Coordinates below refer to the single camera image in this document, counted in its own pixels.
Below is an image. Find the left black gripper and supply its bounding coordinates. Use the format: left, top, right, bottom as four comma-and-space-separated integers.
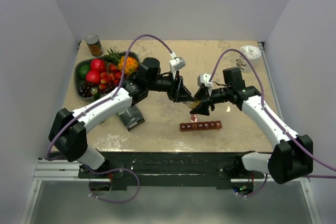
147, 70, 194, 103

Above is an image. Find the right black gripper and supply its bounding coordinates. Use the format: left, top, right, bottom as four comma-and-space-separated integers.
190, 86, 232, 115

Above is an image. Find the small pill bottle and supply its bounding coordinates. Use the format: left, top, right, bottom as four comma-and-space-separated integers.
186, 99, 201, 110

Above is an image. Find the red weekly pill organizer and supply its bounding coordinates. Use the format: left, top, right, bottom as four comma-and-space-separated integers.
179, 114, 222, 132

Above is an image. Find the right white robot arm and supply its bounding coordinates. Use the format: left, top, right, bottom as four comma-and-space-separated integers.
191, 67, 313, 184

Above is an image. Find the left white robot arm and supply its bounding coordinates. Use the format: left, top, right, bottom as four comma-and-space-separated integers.
48, 57, 193, 178

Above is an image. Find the razor package box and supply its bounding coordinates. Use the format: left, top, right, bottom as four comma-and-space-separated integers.
117, 105, 145, 131

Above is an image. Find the orange spiky fruit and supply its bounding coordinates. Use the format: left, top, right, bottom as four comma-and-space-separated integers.
118, 56, 139, 76

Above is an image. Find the white paper cup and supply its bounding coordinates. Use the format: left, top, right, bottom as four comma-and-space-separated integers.
235, 45, 261, 72

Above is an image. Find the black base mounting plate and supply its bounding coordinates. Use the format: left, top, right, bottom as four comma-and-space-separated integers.
78, 152, 264, 190

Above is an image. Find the strawberries pile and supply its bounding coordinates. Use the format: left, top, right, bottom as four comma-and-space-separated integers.
99, 63, 121, 91

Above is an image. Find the green glass bottle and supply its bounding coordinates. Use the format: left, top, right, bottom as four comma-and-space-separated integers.
90, 87, 102, 102

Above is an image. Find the red apple upper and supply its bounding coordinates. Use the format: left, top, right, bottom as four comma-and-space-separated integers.
90, 59, 106, 73

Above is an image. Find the red apple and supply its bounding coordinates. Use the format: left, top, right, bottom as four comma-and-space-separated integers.
90, 59, 106, 73
85, 70, 101, 85

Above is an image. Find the red apple lower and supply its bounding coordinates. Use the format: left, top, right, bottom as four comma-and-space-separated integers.
85, 70, 101, 85

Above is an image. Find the dark grape bunch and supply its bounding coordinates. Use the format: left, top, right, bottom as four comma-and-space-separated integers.
79, 82, 116, 98

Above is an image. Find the green lime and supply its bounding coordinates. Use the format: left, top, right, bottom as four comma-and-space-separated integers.
77, 65, 90, 79

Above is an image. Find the tin can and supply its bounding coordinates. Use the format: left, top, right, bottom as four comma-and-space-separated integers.
85, 35, 103, 57

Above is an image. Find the grey fruit tray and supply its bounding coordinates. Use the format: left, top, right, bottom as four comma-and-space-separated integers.
74, 49, 126, 101

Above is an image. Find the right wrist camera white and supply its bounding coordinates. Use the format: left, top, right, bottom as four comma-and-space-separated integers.
197, 73, 213, 88

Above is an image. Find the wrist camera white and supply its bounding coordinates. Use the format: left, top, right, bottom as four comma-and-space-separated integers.
197, 73, 213, 88
169, 52, 186, 79

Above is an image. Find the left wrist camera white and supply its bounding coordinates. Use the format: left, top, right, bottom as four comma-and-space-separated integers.
169, 52, 186, 79

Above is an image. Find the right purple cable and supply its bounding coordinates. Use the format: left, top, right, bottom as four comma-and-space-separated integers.
211, 48, 336, 198

